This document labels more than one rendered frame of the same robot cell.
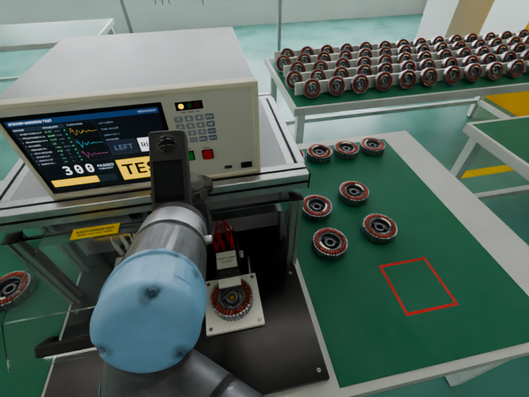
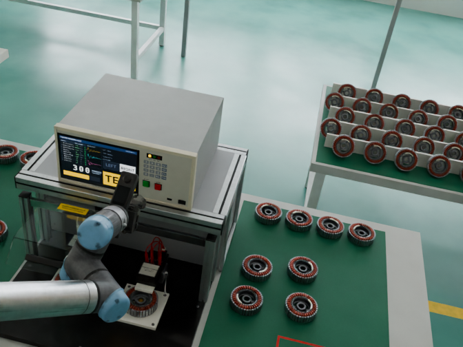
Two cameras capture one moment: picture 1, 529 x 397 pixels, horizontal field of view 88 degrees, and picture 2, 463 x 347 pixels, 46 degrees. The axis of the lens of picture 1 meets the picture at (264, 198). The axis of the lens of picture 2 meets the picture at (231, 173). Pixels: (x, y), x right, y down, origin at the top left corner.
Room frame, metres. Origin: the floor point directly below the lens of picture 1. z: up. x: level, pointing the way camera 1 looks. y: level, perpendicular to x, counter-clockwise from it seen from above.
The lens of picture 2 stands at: (-0.72, -0.48, 2.22)
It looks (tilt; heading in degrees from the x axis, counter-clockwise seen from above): 36 degrees down; 17
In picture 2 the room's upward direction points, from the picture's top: 8 degrees clockwise
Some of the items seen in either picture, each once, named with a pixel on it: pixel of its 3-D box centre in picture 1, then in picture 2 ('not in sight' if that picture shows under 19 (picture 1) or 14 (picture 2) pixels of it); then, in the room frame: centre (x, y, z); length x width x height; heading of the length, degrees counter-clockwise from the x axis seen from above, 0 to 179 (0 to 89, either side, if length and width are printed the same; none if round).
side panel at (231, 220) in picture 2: not in sight; (230, 213); (0.77, -0.04, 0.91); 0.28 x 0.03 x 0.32; 10
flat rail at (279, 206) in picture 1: (165, 222); (116, 221); (0.42, 0.23, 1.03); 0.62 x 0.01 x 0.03; 100
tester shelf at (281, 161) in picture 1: (164, 146); (140, 166); (0.63, 0.27, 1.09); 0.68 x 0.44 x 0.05; 100
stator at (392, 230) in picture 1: (379, 228); (300, 307); (0.59, -0.39, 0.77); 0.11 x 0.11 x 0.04
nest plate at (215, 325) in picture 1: (233, 302); (140, 306); (0.34, 0.09, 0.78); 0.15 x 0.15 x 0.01; 10
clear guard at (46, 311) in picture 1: (102, 263); (69, 230); (0.31, 0.33, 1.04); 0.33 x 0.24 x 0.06; 10
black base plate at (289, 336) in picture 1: (189, 308); (107, 297); (0.33, 0.21, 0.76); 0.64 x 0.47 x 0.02; 100
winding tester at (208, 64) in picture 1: (155, 100); (145, 137); (0.64, 0.26, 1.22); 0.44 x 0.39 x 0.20; 100
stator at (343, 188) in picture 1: (353, 193); (302, 269); (0.77, -0.35, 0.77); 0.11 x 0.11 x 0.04
